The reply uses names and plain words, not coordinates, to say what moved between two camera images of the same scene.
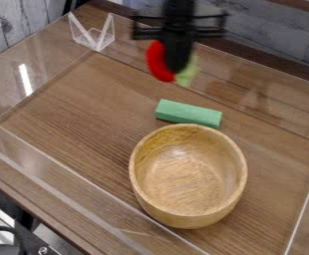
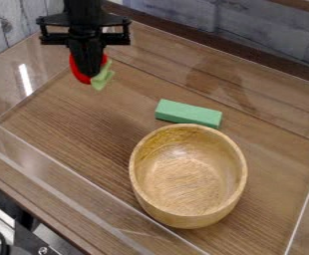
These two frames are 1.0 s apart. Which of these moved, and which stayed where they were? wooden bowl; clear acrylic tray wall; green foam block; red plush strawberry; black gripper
Moved: black gripper; red plush strawberry
Stayed: wooden bowl; clear acrylic tray wall; green foam block
